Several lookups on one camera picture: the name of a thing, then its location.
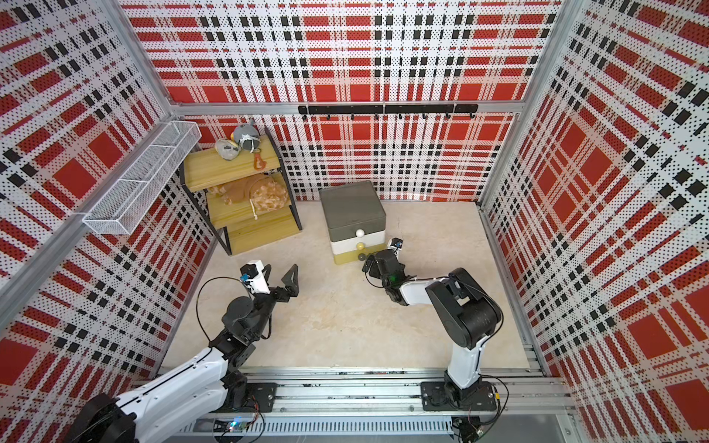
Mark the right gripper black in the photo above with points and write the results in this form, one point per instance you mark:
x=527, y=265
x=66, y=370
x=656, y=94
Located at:
x=374, y=270

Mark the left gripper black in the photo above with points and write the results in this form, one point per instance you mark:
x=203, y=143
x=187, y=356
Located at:
x=292, y=289

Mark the white drawer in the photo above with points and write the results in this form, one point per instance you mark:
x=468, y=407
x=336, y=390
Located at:
x=350, y=244

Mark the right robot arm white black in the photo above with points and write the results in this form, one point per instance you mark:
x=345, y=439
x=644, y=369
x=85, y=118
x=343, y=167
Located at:
x=467, y=313

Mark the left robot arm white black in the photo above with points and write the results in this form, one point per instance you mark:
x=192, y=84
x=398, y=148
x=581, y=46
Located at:
x=206, y=383

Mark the three-drawer storage cabinet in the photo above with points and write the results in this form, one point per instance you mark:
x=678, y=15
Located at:
x=351, y=200

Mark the wooden three-tier shelf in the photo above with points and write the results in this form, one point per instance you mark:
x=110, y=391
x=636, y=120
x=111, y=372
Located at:
x=236, y=228

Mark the tan plush toy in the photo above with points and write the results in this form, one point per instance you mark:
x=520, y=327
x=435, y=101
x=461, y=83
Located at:
x=263, y=193

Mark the orange small toy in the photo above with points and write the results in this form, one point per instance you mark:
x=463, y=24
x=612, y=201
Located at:
x=259, y=163

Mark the white grey cap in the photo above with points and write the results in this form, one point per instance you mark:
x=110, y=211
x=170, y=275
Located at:
x=227, y=149

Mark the grey plush toy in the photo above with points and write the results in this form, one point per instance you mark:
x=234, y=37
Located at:
x=247, y=138

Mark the green circuit board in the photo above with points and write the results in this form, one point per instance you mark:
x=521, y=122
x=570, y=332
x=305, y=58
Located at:
x=234, y=426

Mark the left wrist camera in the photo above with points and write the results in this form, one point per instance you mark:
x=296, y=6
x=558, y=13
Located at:
x=254, y=279

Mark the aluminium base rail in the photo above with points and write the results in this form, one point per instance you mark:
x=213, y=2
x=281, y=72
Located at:
x=396, y=404

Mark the black wall hook rail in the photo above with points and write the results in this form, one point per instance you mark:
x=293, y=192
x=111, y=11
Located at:
x=397, y=109

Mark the white wire mesh basket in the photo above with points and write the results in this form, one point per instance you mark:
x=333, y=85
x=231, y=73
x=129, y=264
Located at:
x=126, y=202

